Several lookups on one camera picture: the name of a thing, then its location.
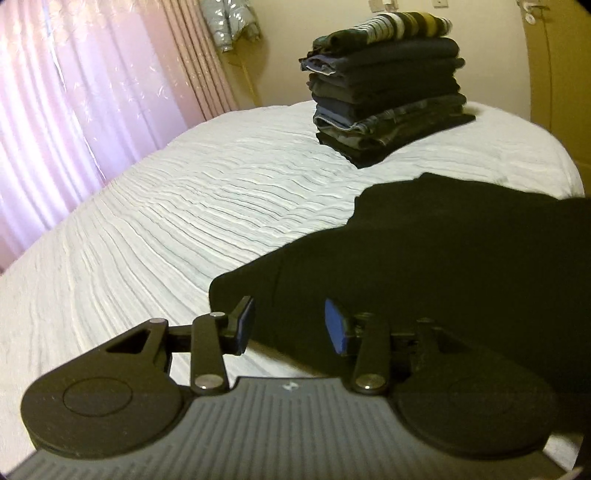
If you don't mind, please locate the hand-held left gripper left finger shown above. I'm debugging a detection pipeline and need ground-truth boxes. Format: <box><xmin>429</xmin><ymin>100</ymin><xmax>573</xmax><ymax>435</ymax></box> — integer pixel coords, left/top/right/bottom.
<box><xmin>106</xmin><ymin>295</ymin><xmax>257</xmax><ymax>395</ymax></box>

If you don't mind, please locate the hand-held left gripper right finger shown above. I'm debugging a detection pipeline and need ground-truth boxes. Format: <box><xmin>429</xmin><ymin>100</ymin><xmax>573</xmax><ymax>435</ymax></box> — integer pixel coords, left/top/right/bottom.
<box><xmin>324</xmin><ymin>298</ymin><xmax>458</xmax><ymax>395</ymax></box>

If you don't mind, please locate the black zip jacket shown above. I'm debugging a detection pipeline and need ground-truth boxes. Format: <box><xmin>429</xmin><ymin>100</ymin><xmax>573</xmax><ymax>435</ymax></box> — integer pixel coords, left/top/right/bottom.
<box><xmin>209</xmin><ymin>173</ymin><xmax>591</xmax><ymax>444</ymax></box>

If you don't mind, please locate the stack of folded clothes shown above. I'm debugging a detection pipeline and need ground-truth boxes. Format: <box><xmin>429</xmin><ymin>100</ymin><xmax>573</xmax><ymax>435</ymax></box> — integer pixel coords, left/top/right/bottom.
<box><xmin>299</xmin><ymin>11</ymin><xmax>476</xmax><ymax>169</ymax></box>

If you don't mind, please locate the striped grey bed sheet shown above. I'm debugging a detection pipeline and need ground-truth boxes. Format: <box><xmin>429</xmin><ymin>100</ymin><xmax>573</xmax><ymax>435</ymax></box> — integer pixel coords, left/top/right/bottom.
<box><xmin>0</xmin><ymin>99</ymin><xmax>585</xmax><ymax>472</ymax></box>

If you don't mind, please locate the pink drape curtain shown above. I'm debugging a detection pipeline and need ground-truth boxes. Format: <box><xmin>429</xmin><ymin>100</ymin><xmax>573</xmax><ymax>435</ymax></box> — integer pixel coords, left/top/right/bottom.
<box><xmin>139</xmin><ymin>0</ymin><xmax>241</xmax><ymax>125</ymax></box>

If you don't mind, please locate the sheer lilac curtain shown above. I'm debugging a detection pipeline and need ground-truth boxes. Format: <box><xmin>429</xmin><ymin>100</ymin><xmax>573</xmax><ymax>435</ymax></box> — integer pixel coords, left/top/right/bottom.
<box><xmin>0</xmin><ymin>0</ymin><xmax>195</xmax><ymax>273</ymax></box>

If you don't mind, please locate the silver puffer jacket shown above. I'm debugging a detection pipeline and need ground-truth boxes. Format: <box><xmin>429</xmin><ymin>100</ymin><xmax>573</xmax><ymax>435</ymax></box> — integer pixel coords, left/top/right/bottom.
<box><xmin>199</xmin><ymin>0</ymin><xmax>262</xmax><ymax>54</ymax></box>

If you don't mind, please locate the yellow wooden door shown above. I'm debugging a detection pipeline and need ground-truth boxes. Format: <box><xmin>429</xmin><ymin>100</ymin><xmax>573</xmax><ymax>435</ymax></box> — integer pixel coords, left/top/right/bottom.
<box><xmin>522</xmin><ymin>0</ymin><xmax>591</xmax><ymax>162</ymax></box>

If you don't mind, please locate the metal door handle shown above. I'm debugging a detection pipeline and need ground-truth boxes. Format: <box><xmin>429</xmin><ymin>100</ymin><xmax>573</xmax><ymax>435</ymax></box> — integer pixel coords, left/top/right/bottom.
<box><xmin>519</xmin><ymin>0</ymin><xmax>543</xmax><ymax>24</ymax></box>

